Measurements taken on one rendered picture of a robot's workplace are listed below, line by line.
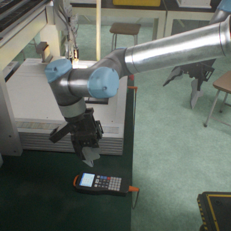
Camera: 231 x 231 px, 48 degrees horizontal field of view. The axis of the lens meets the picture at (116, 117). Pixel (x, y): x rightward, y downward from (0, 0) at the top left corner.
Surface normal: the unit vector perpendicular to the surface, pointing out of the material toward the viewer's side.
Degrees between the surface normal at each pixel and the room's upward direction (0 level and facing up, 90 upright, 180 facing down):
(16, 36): 90
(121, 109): 0
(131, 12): 90
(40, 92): 0
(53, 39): 90
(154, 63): 109
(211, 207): 0
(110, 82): 76
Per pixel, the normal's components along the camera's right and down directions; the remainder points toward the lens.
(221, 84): -0.13, -0.69
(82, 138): -0.16, 0.58
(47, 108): 0.02, -0.81
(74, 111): 0.32, 0.45
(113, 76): 0.86, 0.07
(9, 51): 1.00, 0.06
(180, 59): -0.30, 0.80
